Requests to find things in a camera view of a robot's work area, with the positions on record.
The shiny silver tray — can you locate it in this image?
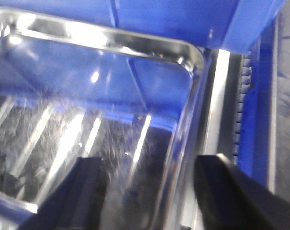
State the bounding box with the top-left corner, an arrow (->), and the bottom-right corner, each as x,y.
0,8 -> 205,230

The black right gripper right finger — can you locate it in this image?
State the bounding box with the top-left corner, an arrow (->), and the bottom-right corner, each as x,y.
194,154 -> 290,230

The blue plastic crate upper right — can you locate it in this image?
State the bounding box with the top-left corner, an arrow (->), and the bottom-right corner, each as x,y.
233,0 -> 290,200

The blue plastic bin upper left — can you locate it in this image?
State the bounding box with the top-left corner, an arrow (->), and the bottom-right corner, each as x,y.
0,0 -> 284,54

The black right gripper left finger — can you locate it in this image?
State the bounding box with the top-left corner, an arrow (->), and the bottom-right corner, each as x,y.
18,157 -> 101,230

